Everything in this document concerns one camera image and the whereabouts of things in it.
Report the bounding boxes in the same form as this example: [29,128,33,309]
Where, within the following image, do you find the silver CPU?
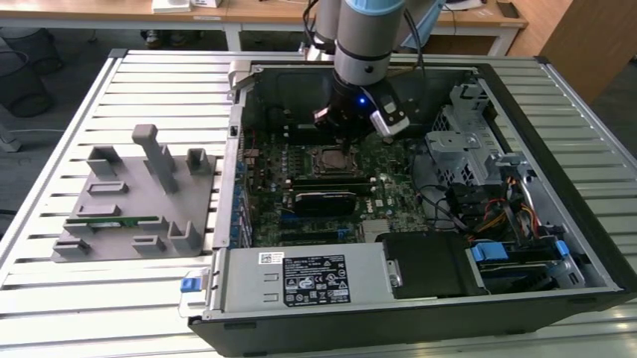
[322,149,351,169]

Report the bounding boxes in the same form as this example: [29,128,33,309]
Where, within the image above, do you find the metal socket cover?
[313,145,361,175]

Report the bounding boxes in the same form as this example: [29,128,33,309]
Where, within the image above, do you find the CPU socket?
[309,144,364,177]

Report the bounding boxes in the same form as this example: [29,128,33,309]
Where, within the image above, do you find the silver metal drive cage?
[424,82,507,188]

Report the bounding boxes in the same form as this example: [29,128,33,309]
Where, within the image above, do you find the green motherboard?
[241,126,436,248]

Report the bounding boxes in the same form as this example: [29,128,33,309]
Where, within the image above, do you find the silver chipset heatsink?
[363,219,396,240]

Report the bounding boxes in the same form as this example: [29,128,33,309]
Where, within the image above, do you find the black expansion slot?
[280,230,341,242]

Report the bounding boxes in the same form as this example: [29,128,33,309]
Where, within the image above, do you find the black plastic air shroud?
[381,230,488,301]

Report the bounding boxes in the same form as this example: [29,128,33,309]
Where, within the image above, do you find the white cardboard box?
[152,0,194,14]

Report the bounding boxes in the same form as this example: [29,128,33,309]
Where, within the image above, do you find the blue disk carrier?
[471,240,570,268]

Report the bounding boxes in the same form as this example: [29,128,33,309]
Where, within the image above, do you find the grey parts rack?
[51,124,225,265]

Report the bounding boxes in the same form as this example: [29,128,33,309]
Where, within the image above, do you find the grey power supply unit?
[218,244,396,313]

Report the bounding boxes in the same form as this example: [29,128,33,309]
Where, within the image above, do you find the wooden cabinet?
[507,0,637,105]

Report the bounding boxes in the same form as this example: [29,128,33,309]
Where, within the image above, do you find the green RAM stick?
[65,215,162,227]

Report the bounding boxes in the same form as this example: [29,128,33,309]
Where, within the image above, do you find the black PC case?
[188,55,637,357]

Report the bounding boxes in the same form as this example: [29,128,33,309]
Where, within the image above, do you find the black mesh waste bin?
[0,28,66,75]

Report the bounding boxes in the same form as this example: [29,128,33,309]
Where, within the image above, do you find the black round bin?
[0,50,55,119]

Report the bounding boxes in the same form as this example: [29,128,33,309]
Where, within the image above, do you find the grey metal foot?
[0,122,25,153]

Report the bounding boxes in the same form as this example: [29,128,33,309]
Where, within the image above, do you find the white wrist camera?
[371,87,413,138]

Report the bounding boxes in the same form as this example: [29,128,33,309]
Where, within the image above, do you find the silver disk bay frame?
[491,152,553,243]

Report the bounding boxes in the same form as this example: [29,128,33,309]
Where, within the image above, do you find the red yellow power wires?
[468,177,544,239]

